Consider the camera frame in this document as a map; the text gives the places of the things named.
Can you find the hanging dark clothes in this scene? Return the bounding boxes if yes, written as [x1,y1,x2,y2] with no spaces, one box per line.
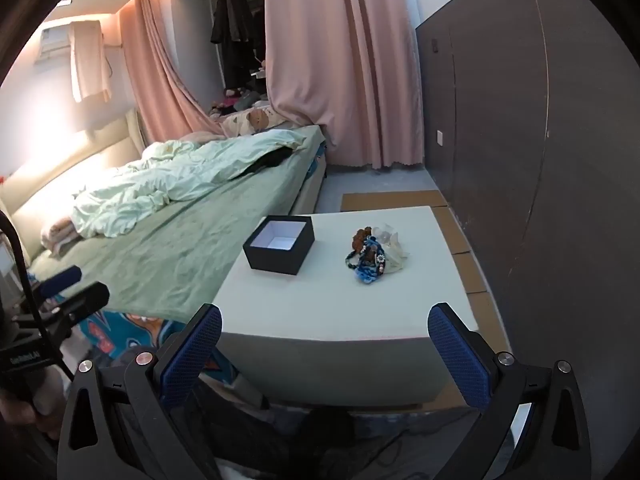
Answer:
[210,0,266,88]

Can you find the pale green duvet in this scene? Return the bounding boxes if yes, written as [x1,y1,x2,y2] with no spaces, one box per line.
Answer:
[70,127,308,239]

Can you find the white air conditioner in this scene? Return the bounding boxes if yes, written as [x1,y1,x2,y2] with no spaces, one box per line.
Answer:
[37,20,123,64]

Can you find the white bed base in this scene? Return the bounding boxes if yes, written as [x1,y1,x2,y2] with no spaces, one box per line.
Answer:
[287,142,329,217]

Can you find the green bed sheet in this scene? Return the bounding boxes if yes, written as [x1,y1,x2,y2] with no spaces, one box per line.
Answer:
[30,125,328,322]

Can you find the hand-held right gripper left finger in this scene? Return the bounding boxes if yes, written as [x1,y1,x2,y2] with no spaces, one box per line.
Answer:
[57,302,223,480]

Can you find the black jewelry box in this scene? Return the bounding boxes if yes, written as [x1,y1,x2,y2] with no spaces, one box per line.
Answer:
[242,215,316,276]

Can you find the beige towel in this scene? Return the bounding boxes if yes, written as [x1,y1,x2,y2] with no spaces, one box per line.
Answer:
[69,20,113,104]

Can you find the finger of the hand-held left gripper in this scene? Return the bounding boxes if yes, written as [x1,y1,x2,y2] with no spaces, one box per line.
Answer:
[52,281,111,322]
[37,266,83,297]

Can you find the teal cartoon print blanket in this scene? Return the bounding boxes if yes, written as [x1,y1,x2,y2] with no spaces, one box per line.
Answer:
[27,270,241,393]

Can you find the bear print pillow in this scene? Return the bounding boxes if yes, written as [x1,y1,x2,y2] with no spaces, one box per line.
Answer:
[220,106,297,137]

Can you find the person's left hand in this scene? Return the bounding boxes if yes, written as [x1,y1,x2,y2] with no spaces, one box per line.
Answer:
[0,372,68,441]

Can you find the pink curtain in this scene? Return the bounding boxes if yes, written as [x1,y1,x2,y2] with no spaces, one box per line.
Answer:
[117,0,275,143]
[262,0,427,171]

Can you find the white square table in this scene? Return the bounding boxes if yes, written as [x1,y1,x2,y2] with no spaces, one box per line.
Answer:
[197,205,483,408]

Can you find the pink pillow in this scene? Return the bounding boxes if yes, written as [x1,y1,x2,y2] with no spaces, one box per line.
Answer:
[40,217,81,256]

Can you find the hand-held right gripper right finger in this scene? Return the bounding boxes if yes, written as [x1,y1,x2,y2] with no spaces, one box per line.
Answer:
[427,302,593,480]

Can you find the flat brown cardboard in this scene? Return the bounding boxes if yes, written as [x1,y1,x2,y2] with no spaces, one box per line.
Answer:
[340,190,512,357]

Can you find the dark stone bead bracelet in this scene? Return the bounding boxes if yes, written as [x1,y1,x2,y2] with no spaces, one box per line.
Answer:
[362,237,387,267]

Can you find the blue braided bracelet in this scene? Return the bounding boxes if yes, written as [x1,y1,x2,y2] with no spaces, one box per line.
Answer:
[354,260,383,285]

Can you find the beige headboard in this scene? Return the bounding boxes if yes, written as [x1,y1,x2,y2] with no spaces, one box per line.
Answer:
[0,107,147,263]

